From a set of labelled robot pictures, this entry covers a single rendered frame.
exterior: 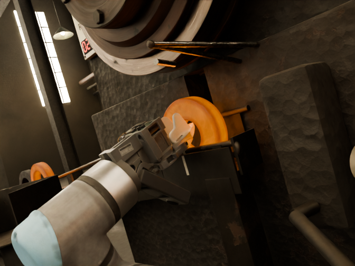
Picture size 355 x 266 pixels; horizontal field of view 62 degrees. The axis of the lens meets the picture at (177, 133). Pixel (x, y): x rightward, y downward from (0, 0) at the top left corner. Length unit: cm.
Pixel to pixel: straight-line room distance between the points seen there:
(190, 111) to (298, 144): 23
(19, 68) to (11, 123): 192
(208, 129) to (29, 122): 1067
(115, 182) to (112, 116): 51
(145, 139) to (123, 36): 23
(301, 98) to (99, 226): 33
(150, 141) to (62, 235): 20
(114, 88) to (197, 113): 47
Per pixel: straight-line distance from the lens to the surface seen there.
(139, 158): 51
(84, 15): 65
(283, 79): 45
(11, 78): 1140
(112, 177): 45
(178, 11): 54
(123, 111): 88
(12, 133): 1093
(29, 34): 810
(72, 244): 42
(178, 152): 53
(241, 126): 61
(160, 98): 76
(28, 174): 152
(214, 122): 56
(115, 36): 65
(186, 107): 60
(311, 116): 44
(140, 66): 65
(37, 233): 41
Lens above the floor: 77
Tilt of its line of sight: 2 degrees down
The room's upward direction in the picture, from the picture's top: 16 degrees counter-clockwise
